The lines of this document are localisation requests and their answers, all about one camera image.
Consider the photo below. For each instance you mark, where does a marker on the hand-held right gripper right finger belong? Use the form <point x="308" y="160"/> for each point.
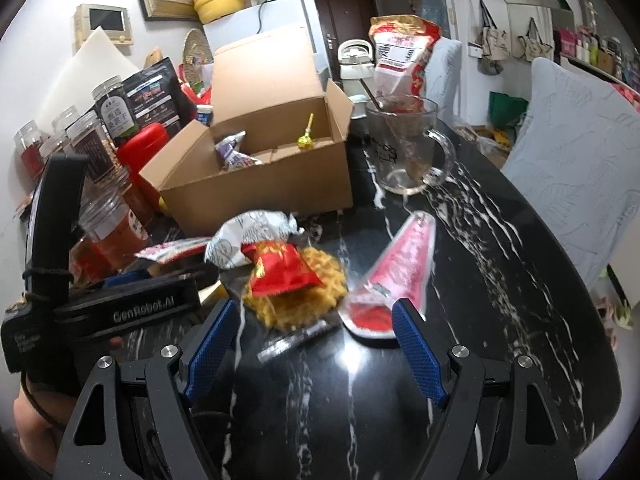
<point x="417" y="350"/>

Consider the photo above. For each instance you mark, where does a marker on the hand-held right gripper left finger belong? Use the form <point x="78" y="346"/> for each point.
<point x="210" y="350"/>

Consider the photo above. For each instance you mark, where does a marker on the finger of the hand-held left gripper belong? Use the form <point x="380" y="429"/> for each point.
<point x="127" y="280"/>

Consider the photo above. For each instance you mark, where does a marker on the gold box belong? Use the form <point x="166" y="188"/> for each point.
<point x="218" y="292"/>

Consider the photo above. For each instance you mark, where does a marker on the small red snack packet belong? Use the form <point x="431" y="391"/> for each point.
<point x="280" y="270"/>

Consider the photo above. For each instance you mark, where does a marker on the white bread packet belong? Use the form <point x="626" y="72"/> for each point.
<point x="235" y="245"/>

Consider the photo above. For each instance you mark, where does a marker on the clear yellow snack packet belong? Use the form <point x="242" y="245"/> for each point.
<point x="320" y="280"/>

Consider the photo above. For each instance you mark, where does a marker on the brown cardboard box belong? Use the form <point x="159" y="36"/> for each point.
<point x="260" y="195"/>

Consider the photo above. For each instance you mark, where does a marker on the purple silver snack packet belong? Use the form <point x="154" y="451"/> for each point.
<point x="232" y="155"/>

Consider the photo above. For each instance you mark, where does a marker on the person's left hand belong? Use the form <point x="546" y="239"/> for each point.
<point x="37" y="422"/>

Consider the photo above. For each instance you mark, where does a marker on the red white snack packet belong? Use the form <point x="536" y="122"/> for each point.
<point x="170" y="250"/>

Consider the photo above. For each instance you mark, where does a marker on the yellow lemon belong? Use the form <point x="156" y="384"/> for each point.
<point x="163" y="205"/>

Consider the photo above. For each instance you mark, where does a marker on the red bottle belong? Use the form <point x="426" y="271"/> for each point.
<point x="140" y="152"/>

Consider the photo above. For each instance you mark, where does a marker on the cluster of clear food jars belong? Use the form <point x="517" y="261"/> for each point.
<point x="95" y="150"/>

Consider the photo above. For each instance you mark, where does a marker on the black coffee bag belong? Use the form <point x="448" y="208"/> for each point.
<point x="155" y="95"/>

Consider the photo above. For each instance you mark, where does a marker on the plush slipper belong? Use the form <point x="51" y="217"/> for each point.
<point x="622" y="315"/>
<point x="602" y="307"/>

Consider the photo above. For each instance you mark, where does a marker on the red plastic bag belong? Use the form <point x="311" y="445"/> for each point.
<point x="192" y="100"/>

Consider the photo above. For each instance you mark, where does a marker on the glass mug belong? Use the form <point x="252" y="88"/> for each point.
<point x="410" y="150"/>

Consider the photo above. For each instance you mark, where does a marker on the white foam board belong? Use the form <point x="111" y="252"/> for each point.
<point x="100" y="70"/>

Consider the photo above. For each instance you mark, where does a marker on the wooden board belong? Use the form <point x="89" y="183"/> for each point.
<point x="152" y="57"/>

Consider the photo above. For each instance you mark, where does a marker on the yellow green lollipop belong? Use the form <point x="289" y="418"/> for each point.
<point x="304" y="141"/>

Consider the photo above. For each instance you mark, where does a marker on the thin dark stirrer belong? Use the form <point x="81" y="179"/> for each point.
<point x="387" y="125"/>

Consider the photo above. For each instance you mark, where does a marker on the woven straw fan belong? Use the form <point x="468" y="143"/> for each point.
<point x="195" y="55"/>

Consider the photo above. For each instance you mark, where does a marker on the green bag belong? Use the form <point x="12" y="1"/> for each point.
<point x="507" y="110"/>

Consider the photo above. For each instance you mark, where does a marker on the white thermos bottle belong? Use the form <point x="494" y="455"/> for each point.
<point x="355" y="70"/>

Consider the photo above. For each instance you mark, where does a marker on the red white nut bag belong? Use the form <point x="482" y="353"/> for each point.
<point x="400" y="60"/>

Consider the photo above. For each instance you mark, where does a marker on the yellow pot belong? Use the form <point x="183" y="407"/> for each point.
<point x="220" y="2"/>

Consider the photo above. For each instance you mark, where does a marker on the white fridge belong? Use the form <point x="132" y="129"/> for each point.
<point x="280" y="15"/>

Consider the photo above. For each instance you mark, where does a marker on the canvas tote bag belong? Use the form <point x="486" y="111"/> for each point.
<point x="535" y="42"/>
<point x="492" y="40"/>

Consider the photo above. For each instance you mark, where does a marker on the dark brown door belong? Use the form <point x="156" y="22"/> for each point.
<point x="345" y="15"/>

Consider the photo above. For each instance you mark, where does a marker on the row of cosmetic bottles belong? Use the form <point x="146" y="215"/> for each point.
<point x="600" y="52"/>

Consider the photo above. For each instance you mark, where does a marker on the wall intercom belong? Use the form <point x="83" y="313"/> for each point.
<point x="105" y="22"/>

